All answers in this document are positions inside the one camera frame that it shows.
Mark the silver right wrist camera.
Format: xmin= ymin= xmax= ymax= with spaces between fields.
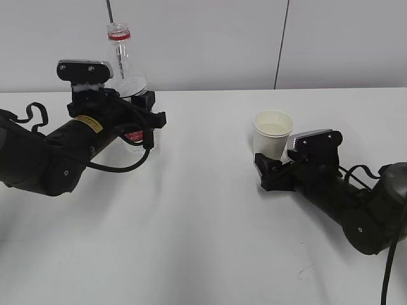
xmin=287 ymin=129 xmax=343 ymax=159

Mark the clear water bottle red label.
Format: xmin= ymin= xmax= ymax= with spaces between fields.
xmin=106 ymin=21 xmax=160 ymax=155

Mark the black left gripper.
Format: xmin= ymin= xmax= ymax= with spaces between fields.
xmin=67 ymin=87 xmax=167 ymax=129

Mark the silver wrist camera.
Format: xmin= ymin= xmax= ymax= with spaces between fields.
xmin=287 ymin=129 xmax=343 ymax=159
xmin=57 ymin=60 xmax=114 ymax=85

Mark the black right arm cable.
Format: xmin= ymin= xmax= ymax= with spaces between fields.
xmin=338 ymin=165 xmax=407 ymax=305

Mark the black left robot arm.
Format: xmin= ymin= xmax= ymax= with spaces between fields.
xmin=1 ymin=88 xmax=167 ymax=196

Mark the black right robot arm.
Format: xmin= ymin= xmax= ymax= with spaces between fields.
xmin=254 ymin=153 xmax=406 ymax=255

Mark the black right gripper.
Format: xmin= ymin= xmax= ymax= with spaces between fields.
xmin=254 ymin=153 xmax=337 ymax=194

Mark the white paper cup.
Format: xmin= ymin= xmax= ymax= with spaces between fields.
xmin=252 ymin=110 xmax=294 ymax=160

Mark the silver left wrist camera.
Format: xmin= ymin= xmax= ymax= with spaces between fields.
xmin=57 ymin=60 xmax=114 ymax=85

